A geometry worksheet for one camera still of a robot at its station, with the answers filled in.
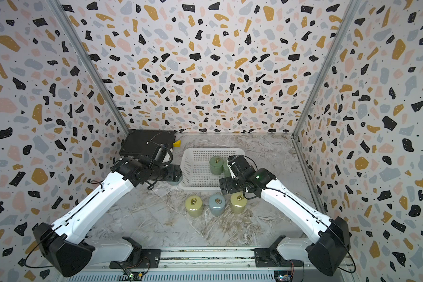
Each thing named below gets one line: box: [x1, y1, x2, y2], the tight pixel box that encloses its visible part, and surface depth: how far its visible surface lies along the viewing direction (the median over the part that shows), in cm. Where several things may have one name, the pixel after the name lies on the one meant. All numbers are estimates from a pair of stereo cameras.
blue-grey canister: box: [208, 193, 226, 217], surface depth 83 cm
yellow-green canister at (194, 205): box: [185, 195, 204, 218], surface depth 83 cm
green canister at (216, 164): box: [209, 155, 224, 176], surface depth 99 cm
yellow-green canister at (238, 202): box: [230, 191, 248, 214], surface depth 84 cm
